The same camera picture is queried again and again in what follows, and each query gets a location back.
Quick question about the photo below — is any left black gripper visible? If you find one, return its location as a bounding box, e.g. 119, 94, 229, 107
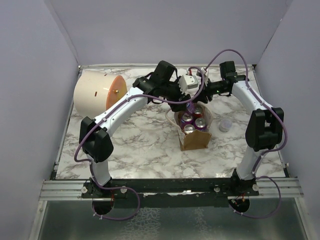
160, 77, 191, 112

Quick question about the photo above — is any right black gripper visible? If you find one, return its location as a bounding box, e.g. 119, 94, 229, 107
192, 77, 228, 104

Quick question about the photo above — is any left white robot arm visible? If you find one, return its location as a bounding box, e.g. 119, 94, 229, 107
76, 60, 202, 198

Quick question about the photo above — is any jute canvas tote bag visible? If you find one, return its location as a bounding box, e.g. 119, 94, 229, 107
164, 102, 213, 151

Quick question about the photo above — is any cream cylindrical drum container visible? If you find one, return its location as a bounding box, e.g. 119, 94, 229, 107
73, 70, 127, 119

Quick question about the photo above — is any small clear plastic cup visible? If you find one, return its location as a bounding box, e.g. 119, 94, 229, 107
218, 118, 233, 133

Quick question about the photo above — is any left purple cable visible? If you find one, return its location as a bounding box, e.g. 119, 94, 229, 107
74, 66, 203, 221

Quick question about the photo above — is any purple fanta can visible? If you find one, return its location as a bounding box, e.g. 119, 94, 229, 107
186, 101, 195, 115
180, 112, 194, 126
194, 117, 207, 132

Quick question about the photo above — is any red cola can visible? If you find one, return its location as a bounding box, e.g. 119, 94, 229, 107
183, 124, 196, 135
193, 106, 204, 119

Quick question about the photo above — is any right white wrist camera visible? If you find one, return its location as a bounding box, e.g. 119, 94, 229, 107
196, 67, 209, 86

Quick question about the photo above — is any black metal base frame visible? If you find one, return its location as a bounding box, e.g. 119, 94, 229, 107
81, 177, 259, 209

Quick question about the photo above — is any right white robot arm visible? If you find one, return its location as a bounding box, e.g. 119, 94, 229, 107
197, 61, 284, 196

